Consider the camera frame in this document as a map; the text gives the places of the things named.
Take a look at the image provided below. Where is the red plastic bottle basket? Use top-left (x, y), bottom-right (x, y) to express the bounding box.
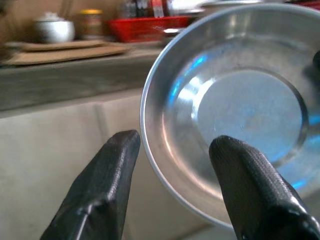
top-left (107, 16), bottom-right (192, 43)

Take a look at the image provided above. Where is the large flat cardboard sheet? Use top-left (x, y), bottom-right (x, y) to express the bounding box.
top-left (3, 46), bottom-right (132, 66)

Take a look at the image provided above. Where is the white ceramic lidded pot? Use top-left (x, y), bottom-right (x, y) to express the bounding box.
top-left (33, 11), bottom-right (76, 44)

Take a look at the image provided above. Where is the small flat cardboard sheet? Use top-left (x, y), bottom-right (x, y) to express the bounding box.
top-left (4, 39), bottom-right (107, 53)

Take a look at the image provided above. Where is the yellow lidded glass jar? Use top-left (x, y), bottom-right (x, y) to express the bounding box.
top-left (79, 9), bottom-right (104, 41)

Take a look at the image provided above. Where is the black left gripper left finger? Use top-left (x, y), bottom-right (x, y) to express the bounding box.
top-left (39, 129), bottom-right (141, 240)

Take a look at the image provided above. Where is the tall dark sauce bottle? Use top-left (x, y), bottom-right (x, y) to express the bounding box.
top-left (133, 0), bottom-right (150, 18)

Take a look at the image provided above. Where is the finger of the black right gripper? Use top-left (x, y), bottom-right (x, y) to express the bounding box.
top-left (302, 49), bottom-right (320, 85)

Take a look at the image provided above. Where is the wide steel dish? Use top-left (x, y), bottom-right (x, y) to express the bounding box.
top-left (139, 2), bottom-right (320, 230)

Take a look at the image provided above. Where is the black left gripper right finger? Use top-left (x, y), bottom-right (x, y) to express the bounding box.
top-left (209, 136), bottom-right (320, 240)

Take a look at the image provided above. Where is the red labelled sauce bottle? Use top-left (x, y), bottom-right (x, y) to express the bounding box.
top-left (149, 0), bottom-right (165, 18)

